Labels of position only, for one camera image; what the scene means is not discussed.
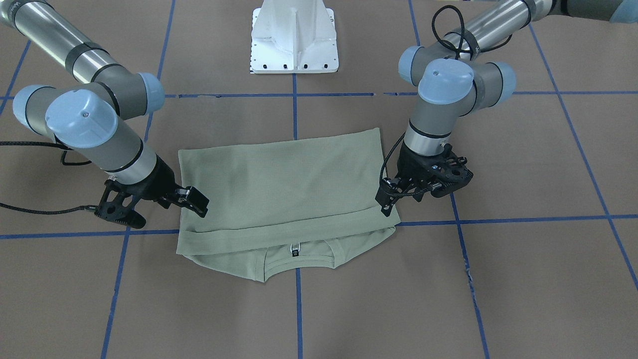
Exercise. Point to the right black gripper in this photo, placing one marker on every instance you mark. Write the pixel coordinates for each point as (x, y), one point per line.
(157, 182)

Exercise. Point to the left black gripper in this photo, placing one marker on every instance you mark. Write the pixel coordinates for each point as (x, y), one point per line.
(411, 165)

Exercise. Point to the olive green long-sleeve shirt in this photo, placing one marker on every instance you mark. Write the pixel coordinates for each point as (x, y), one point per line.
(280, 206)

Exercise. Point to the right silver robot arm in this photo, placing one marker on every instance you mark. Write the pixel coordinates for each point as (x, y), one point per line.
(90, 118)

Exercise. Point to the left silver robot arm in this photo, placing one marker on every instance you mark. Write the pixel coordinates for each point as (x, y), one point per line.
(451, 83)

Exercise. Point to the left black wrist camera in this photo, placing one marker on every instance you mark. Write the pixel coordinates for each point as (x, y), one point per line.
(446, 172)

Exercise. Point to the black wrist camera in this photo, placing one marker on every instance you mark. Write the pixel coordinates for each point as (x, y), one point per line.
(446, 172)
(117, 205)

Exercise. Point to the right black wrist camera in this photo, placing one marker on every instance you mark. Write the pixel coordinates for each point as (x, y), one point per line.
(117, 205)

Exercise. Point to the white camera mast with base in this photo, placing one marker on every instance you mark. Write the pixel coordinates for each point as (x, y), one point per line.
(293, 37)

